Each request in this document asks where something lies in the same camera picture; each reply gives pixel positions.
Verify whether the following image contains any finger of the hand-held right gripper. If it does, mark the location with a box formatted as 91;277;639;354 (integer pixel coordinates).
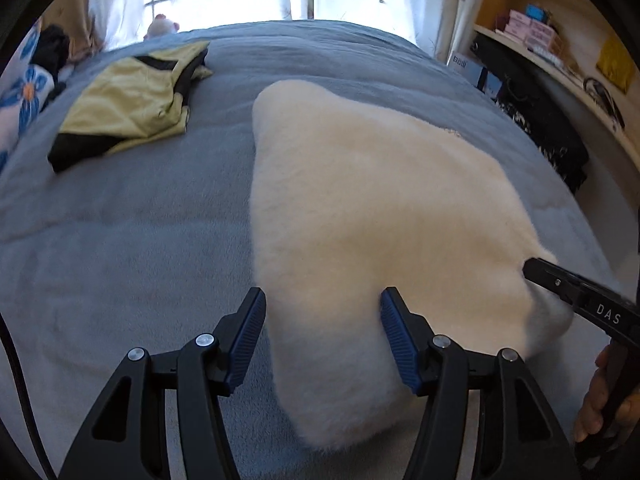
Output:
522;257;583;306

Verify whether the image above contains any black hanging garment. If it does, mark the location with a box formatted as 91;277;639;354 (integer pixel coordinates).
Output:
472;32;591;194

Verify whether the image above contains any blue floral pillow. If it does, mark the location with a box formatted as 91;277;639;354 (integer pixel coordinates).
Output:
0;62;56;171
17;22;43;68

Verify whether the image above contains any stack of pink boxes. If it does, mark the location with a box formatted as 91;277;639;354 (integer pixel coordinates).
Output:
495;7;576;68

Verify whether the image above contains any blue-grey bed blanket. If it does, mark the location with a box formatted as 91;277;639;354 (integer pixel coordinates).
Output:
0;19;626;480

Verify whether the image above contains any beige curtain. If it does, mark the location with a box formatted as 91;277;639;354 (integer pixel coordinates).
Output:
42;0;101;61

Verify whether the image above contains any black fuzzy cloth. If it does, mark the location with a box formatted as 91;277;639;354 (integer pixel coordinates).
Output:
30;24;73;111

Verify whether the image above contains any yellow and black garment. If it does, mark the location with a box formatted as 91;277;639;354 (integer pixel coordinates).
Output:
47;40;213;173

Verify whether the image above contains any white and pink plush toy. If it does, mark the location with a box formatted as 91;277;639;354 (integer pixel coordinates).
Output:
144;14;180;41

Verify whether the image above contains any white leaf-print curtain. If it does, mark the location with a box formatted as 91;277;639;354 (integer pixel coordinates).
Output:
280;0;483;63
87;0;151;52

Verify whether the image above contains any blue and white box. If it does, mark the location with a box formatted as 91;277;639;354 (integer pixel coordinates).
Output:
447;52;503;97

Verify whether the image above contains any cream fuzzy sweater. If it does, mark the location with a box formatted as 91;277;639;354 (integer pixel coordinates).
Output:
248;80;576;449

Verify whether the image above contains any black cable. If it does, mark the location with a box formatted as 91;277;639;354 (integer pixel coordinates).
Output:
0;310;57;480

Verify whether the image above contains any black and white strap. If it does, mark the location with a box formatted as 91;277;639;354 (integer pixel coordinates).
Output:
582;77;627;132

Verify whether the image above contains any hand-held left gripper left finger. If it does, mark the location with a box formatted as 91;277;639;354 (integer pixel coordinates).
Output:
59;287;267;480

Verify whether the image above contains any yellow cloth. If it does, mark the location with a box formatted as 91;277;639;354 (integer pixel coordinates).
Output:
596;37;636;94

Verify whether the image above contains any person's right hand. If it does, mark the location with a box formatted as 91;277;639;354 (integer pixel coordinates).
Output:
574;344;619;443

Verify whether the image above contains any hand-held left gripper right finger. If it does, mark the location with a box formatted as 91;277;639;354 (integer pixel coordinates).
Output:
380;287;583;480

